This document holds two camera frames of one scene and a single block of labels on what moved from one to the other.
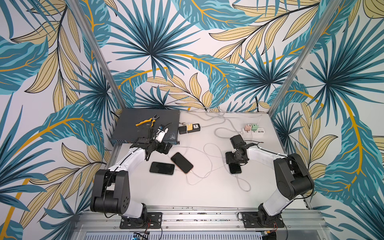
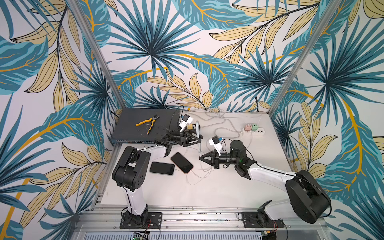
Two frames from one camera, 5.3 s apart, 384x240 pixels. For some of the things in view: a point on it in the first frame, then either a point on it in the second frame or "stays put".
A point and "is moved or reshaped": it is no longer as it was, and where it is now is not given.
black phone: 162,168 stays put
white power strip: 260,131 stays put
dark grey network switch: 131,124 stays put
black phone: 235,168 is moved or reshaped
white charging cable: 228,166 → 207,143
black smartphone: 182,163 stays put
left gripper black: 161,149 → 184,138
